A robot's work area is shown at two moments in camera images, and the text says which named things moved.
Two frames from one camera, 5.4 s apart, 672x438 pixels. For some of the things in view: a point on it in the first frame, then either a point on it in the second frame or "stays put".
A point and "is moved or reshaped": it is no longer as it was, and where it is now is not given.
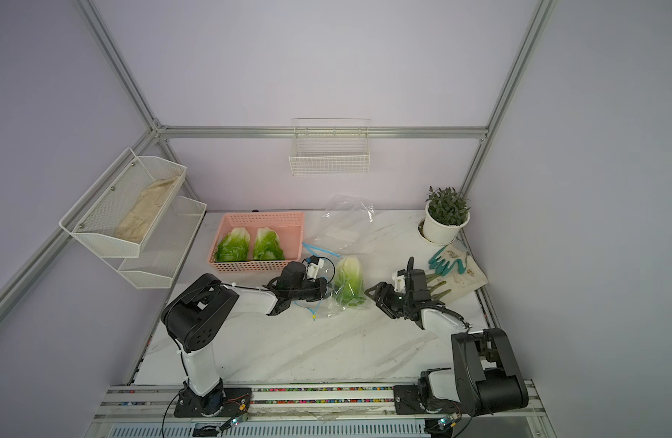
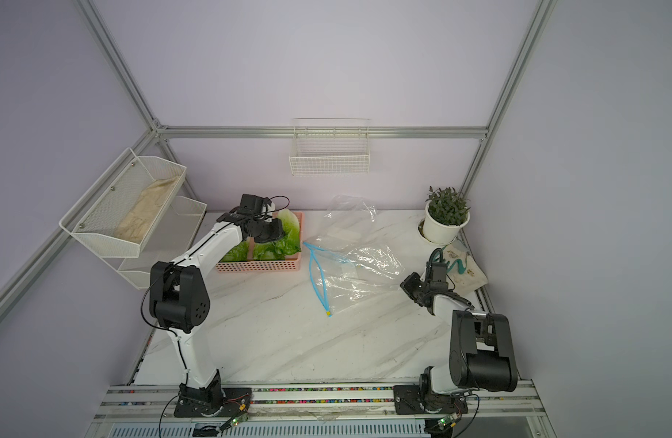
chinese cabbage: [349, 282] to [290, 242]
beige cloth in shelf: [137, 221] stays put
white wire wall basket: [330, 146] stays put
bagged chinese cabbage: [267, 245] stays put
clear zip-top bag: [346, 283] is moved or reshaped
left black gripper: [320, 285] to [278, 232]
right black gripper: [383, 286] to [408, 286]
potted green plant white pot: [446, 212] stays put
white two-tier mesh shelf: [135, 219] stays put
